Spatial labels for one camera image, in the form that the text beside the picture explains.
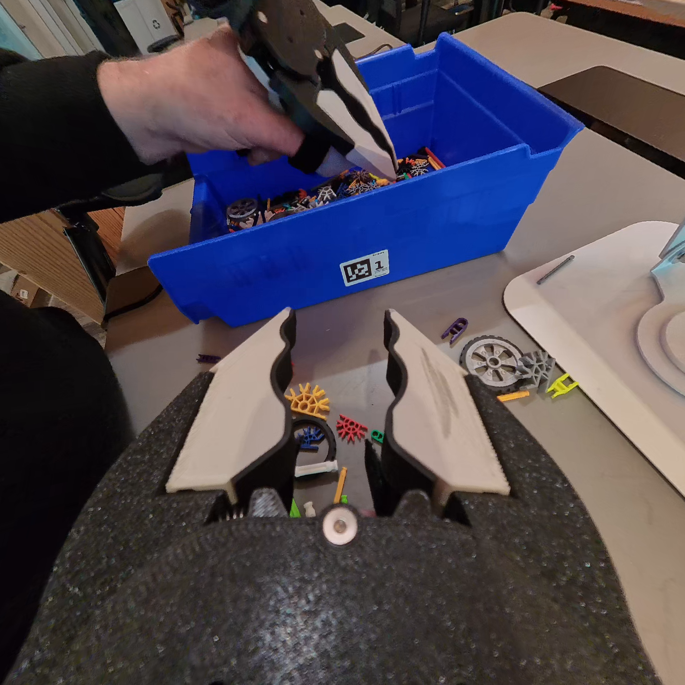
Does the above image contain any pile of colourful toy pieces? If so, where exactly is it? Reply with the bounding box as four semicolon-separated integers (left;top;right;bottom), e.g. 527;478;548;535
225;147;446;228

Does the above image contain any person's left forearm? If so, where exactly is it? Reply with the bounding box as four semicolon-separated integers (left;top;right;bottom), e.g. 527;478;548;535
0;48;156;225

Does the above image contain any yellow fan toy connector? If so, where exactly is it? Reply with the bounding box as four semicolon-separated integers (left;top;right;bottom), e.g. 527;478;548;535
285;382;331;420

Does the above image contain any green toy rod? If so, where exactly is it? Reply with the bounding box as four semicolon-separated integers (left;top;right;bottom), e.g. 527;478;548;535
289;495;350;518

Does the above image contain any black toy tyre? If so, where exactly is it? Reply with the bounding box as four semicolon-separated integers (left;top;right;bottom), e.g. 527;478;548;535
291;418;338;467

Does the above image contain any grey toy wheel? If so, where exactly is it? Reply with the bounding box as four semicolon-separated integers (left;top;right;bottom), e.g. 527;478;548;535
460;335;526;387

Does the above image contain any grey snowflake toy connector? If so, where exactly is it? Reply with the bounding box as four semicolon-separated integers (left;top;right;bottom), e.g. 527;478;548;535
516;350;558;391

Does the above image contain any blue plastic bin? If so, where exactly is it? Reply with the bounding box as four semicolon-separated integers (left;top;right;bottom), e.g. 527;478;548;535
148;32;584;327

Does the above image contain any person's left hand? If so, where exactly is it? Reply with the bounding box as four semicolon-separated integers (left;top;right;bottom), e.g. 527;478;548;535
96;24;306;167

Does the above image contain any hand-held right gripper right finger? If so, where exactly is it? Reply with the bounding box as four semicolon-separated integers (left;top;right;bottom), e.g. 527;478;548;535
382;309;512;507

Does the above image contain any grey thin toy rod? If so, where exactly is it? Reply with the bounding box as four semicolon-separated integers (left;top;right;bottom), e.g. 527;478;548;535
537;255;575;285

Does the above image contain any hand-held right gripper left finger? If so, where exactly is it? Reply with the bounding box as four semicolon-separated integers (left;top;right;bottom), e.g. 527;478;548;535
166;308;298;493

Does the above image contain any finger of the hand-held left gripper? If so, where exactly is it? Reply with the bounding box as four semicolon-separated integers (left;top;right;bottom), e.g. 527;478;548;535
331;51;399;173
315;90;399;181

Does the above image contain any white waste bin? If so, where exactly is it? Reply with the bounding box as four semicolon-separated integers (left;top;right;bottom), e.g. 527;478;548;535
115;0;185;53

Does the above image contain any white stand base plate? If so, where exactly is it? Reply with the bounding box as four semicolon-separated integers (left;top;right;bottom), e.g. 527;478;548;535
503;219;685;498

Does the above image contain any small red toy connector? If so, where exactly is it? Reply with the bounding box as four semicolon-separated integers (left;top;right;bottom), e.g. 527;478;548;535
336;415;369;444

